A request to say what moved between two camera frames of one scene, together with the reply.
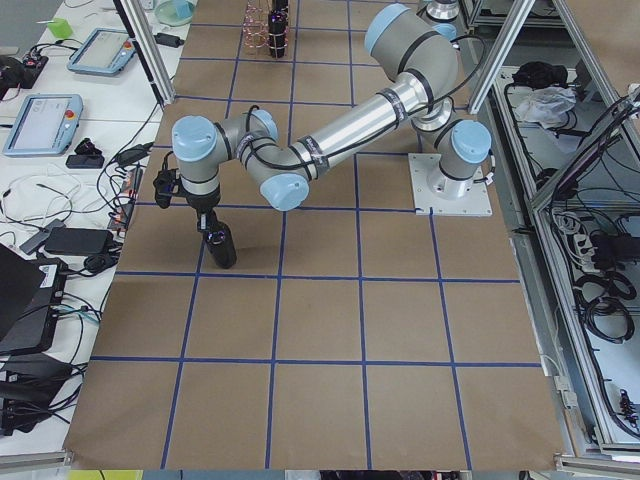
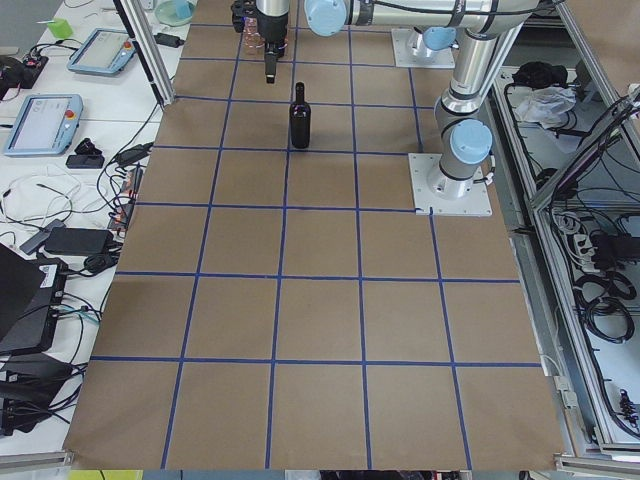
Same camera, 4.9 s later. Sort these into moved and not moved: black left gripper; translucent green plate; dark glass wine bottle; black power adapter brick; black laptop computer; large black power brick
Moved: dark glass wine bottle; black left gripper
Not moved: translucent green plate; black power adapter brick; large black power brick; black laptop computer
